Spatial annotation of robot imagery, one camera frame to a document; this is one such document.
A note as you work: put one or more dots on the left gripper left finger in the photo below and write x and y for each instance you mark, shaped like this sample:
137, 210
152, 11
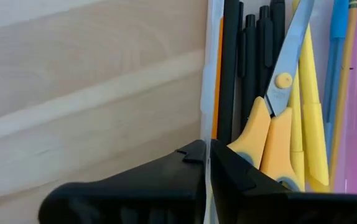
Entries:
150, 193

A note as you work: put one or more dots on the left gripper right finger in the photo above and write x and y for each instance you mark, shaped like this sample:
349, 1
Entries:
259, 205

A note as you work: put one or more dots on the black click pen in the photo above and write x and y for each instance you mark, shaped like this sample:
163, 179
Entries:
250, 77
278, 25
264, 46

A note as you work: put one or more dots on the orange pencil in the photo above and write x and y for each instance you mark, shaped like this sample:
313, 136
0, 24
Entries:
218, 77

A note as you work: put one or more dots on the yellow pencil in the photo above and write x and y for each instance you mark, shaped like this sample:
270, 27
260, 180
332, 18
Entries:
344, 93

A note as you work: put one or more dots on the clear plastic supply box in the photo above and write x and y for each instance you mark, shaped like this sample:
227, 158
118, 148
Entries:
208, 62

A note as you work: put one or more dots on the black marker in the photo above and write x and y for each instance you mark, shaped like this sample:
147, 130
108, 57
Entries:
229, 62

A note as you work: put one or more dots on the blue pen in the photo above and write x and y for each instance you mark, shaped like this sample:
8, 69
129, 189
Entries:
337, 62

